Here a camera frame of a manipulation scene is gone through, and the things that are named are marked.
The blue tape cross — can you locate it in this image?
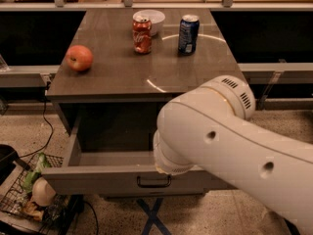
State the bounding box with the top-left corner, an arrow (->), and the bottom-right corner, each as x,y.
137,198 -> 172,235

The blue soda can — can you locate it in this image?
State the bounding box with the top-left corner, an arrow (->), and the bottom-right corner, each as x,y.
178,15 -> 200,55

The red cola can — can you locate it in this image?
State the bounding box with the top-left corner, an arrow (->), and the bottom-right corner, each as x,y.
132,15 -> 152,54

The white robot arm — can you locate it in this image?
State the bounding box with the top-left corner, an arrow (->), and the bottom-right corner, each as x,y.
154,75 -> 313,235

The black wire basket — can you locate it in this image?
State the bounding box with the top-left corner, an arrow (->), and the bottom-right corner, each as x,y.
1,155 -> 82,235

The red apple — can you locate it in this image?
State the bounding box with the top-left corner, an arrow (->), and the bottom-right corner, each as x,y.
66,45 -> 94,71

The green snack bag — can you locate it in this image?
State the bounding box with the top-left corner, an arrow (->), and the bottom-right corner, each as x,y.
22,153 -> 51,194

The white bowl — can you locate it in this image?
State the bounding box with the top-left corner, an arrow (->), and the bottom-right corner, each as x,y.
133,10 -> 165,36

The black power cable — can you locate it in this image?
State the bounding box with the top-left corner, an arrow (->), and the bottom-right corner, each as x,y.
19,81 -> 55,159

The grey drawer cabinet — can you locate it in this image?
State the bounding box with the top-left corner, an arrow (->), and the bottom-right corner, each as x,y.
48,8 -> 243,153

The beige cup in basket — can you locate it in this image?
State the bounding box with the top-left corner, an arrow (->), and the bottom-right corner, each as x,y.
32,177 -> 56,207

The grey top drawer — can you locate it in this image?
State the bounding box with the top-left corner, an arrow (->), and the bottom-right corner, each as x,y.
41,115 -> 236,197

